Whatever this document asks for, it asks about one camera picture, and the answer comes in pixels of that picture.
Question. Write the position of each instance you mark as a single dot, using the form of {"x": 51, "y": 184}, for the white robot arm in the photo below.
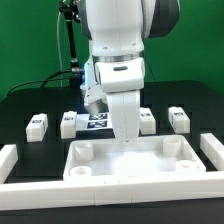
{"x": 116, "y": 30}

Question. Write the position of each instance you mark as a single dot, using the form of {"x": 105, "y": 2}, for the white left fence piece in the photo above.
{"x": 8, "y": 158}

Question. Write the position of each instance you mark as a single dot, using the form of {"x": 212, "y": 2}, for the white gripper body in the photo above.
{"x": 122, "y": 82}

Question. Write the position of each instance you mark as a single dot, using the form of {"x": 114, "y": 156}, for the fiducial marker sheet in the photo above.
{"x": 88, "y": 122}

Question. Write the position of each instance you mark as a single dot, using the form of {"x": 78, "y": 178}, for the white right fence piece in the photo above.
{"x": 213, "y": 149}

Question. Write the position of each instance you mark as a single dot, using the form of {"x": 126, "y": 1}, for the white desk top tray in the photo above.
{"x": 140, "y": 157}

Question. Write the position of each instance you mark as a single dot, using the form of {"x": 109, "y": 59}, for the white front fence rail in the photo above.
{"x": 53, "y": 194}

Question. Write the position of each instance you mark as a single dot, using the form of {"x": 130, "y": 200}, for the white fence piece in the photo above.
{"x": 213, "y": 149}
{"x": 8, "y": 158}

